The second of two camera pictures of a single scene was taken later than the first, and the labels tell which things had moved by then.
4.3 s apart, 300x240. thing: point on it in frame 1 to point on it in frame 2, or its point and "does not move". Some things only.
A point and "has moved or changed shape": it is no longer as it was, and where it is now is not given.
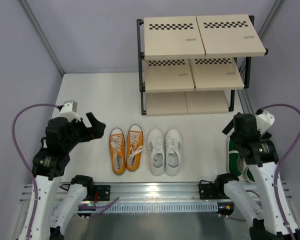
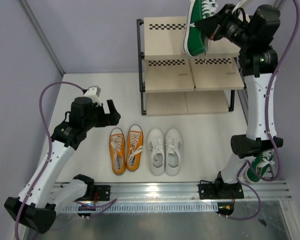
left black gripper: (97, 129) to (111, 119)
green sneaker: (235, 164) has moved or changed shape
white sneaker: (173, 143) does not move
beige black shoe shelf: (193, 64) does not move
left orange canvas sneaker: (117, 150) does not move
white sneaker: (156, 149) does not move
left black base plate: (103, 192) does not move
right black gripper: (228, 127) to (212, 26)
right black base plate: (207, 191) does not move
